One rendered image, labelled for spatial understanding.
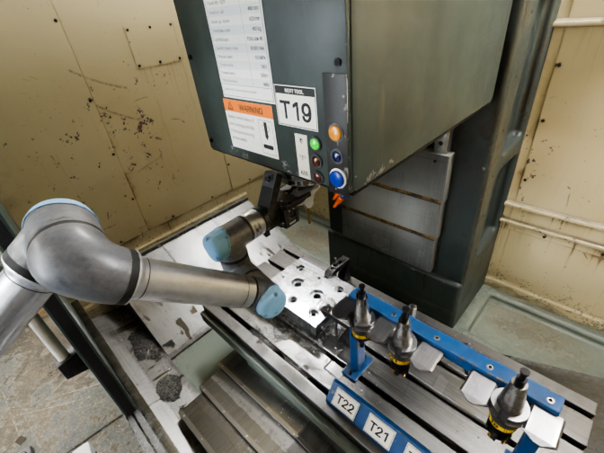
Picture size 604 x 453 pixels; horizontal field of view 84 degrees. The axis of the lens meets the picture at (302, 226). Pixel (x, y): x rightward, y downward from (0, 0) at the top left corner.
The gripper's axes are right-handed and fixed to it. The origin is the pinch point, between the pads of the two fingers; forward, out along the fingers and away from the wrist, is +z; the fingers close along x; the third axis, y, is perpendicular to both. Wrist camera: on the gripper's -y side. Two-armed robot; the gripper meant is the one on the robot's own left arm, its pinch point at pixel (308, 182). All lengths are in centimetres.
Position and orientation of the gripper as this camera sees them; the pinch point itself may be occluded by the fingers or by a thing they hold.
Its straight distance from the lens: 99.6
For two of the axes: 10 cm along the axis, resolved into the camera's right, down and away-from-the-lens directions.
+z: 6.9, -4.7, 5.5
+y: 1.1, 8.2, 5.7
